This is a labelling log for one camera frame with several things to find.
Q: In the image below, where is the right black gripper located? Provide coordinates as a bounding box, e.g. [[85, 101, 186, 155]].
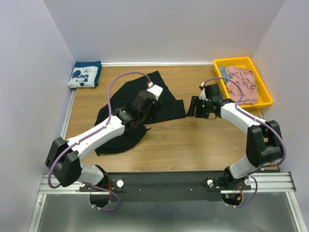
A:
[[185, 95, 211, 118]]

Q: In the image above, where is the black t-shirt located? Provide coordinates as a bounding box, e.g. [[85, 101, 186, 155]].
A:
[[95, 71, 186, 156]]

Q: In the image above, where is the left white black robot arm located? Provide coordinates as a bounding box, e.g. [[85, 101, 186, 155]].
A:
[[45, 85, 163, 191]]

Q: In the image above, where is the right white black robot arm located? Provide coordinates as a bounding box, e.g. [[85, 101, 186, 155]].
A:
[[186, 96, 286, 189]]

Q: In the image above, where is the light blue garment in bin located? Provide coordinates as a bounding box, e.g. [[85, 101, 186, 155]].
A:
[[218, 66, 231, 84]]

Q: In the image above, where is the folded blue cartoon t-shirt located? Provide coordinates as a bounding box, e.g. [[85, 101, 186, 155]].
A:
[[67, 61, 102, 89]]

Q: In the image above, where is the pink t-shirt in bin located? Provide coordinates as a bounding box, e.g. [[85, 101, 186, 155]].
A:
[[226, 65, 258, 105]]

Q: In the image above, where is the yellow plastic bin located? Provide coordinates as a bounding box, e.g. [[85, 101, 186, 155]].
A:
[[213, 57, 273, 109]]

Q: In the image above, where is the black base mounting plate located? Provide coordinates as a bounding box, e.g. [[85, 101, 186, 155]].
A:
[[79, 171, 252, 203]]

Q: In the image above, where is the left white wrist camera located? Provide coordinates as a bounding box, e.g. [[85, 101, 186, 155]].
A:
[[147, 85, 163, 101]]

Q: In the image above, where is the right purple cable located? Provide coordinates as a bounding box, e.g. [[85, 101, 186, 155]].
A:
[[199, 77, 287, 209]]

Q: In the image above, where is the purple cable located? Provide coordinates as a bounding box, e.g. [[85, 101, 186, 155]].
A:
[[47, 71, 155, 212], [199, 77, 287, 209]]

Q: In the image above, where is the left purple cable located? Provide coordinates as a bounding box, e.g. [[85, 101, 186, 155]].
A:
[[47, 71, 155, 212]]

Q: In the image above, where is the aluminium frame rail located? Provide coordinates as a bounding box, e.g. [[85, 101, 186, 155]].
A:
[[39, 173, 296, 194]]

